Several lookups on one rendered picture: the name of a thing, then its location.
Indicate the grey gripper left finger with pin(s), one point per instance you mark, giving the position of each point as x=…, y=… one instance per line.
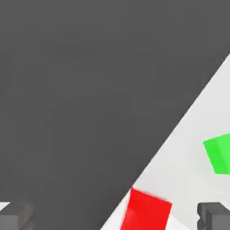
x=14, y=217

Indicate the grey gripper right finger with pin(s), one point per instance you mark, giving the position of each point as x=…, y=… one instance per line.
x=215, y=218

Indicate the small green cube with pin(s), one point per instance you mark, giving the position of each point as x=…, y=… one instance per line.
x=220, y=155

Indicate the small red cube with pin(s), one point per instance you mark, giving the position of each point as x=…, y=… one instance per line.
x=146, y=210

